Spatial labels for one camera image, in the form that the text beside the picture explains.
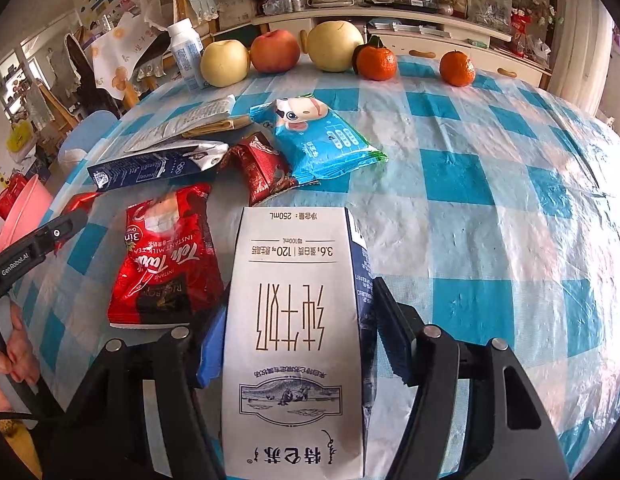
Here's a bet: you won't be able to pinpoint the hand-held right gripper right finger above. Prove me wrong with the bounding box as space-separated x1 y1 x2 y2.
375 277 573 480

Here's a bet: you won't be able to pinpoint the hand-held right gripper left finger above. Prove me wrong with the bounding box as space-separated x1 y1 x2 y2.
42 305 228 480

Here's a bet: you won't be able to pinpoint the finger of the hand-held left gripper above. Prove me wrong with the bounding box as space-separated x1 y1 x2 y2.
27 208 89 261

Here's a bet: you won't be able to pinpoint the pink plastic bucket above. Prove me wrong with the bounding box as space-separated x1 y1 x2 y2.
0 174 55 256

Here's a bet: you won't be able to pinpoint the white and blue milk carton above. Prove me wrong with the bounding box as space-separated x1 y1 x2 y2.
221 206 378 479

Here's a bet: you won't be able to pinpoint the dark blue carton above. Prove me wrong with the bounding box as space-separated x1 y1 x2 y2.
86 139 231 192

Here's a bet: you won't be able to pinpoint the red milk tea packet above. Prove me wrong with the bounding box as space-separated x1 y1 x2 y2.
106 183 225 329

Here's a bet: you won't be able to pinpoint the grey printed sachet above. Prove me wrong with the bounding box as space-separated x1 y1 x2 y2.
124 94 237 154

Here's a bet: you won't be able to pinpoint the dark red wrapper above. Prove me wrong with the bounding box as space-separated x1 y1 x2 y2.
229 131 299 207

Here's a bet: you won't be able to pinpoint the blue wet wipes packet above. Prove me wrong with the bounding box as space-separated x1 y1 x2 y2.
249 94 389 186

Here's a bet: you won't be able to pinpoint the person's left hand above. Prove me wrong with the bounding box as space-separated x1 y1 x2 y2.
0 299 41 411

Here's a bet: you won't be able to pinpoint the grey round stool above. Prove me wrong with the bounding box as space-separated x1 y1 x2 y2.
59 147 88 171

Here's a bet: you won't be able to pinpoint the blue round stool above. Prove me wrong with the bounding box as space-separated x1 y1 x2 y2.
57 110 122 171

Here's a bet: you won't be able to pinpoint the yellow bag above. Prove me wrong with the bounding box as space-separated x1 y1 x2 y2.
5 120 33 153

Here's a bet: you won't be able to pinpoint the dark wooden chair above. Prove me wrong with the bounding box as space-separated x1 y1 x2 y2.
65 32 121 116

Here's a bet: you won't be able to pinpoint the blue checked tablecloth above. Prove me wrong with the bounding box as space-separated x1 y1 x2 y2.
5 55 620 480

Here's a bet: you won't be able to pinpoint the orange print tablecloth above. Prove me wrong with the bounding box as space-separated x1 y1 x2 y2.
90 12 163 101

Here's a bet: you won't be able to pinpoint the tan paper packet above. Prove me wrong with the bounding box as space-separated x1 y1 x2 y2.
182 114 253 139

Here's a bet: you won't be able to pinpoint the white plastic bottle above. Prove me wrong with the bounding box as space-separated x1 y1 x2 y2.
167 19 207 92

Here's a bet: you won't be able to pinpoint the yellow-green apple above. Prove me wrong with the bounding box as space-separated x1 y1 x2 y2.
200 39 251 87

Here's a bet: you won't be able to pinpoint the red apple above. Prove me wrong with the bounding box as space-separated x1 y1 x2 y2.
250 29 301 74

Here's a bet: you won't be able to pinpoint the beige cardboard box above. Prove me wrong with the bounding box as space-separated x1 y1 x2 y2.
217 0 258 28

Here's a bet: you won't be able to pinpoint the tangerine with leaf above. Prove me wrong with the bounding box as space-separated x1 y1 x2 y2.
353 35 398 82

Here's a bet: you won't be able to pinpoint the plain tangerine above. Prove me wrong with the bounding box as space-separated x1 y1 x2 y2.
439 50 476 87

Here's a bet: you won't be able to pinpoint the yellow pear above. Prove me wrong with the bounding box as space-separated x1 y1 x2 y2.
306 20 365 72

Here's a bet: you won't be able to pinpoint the pack of small jars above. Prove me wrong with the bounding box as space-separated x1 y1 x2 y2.
262 0 311 15

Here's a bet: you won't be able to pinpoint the white television cabinet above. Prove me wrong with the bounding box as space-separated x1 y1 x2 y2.
210 2 553 91

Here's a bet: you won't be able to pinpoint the red snack packages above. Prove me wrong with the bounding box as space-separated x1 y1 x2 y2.
510 10 533 53

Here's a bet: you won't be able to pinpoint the clear plastic bag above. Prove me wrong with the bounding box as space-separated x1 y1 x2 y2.
465 0 513 28

